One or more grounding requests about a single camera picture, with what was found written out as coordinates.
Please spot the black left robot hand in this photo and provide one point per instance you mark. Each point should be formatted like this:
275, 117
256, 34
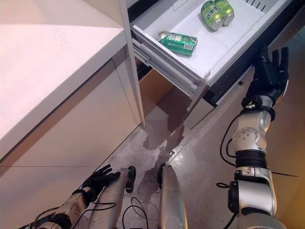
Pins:
101, 179

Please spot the fridge drawer with white bin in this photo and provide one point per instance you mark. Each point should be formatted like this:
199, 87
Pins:
214, 55

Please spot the short light green drink can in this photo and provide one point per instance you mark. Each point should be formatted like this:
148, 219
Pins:
210, 14
227, 12

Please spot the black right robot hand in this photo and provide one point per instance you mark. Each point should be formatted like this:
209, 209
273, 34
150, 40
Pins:
269, 76

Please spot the white counter cabinet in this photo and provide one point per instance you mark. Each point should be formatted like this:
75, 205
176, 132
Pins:
59, 95

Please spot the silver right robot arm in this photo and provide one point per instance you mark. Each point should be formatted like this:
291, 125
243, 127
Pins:
252, 195

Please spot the silver right robot leg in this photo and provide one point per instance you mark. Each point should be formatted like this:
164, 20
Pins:
170, 198

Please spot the silver robot leg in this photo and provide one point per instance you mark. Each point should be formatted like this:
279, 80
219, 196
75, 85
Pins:
170, 198
112, 198

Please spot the tall dark green beer can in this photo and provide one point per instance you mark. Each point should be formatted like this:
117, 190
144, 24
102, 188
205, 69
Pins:
178, 44

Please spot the black right wrist camera clamp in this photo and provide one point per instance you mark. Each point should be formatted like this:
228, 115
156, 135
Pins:
252, 102

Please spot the stainless steel fridge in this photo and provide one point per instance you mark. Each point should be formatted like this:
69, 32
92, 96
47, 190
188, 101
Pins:
155, 90

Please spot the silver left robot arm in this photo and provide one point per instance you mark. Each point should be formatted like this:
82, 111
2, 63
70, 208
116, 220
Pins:
69, 210

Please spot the silver left robot leg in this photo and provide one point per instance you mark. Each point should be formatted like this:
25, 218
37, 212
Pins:
112, 198

